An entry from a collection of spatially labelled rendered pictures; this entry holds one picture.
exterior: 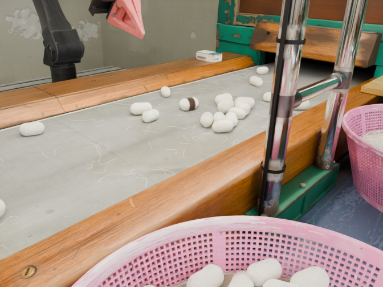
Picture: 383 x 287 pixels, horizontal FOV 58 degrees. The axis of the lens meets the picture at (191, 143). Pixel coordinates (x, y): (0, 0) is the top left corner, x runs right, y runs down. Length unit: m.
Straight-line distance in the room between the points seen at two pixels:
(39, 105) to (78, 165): 0.20
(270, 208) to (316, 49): 0.55
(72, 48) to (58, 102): 0.32
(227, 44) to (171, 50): 1.32
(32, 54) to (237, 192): 2.43
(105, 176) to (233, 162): 0.15
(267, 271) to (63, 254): 0.15
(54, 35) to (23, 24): 1.75
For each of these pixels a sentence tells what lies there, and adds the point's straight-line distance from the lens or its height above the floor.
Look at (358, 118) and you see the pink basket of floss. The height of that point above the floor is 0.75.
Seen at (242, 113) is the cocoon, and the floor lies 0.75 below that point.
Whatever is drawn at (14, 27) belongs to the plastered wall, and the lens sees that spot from 2.65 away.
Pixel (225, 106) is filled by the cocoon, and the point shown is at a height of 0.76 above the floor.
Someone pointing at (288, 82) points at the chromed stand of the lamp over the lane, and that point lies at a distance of 0.34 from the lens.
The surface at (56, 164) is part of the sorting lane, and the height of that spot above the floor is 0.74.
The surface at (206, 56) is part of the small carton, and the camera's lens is 0.91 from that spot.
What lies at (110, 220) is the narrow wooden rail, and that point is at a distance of 0.30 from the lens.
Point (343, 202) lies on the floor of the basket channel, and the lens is 0.53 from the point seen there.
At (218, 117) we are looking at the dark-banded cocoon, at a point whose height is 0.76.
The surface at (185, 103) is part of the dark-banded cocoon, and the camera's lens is 0.61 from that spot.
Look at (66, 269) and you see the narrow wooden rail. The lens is 0.27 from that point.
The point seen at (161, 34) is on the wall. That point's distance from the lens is 2.43.
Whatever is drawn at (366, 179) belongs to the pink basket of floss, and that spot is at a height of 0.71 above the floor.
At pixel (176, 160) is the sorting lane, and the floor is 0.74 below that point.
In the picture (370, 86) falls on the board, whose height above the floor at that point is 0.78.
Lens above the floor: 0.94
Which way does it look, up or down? 25 degrees down
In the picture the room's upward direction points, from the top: 2 degrees clockwise
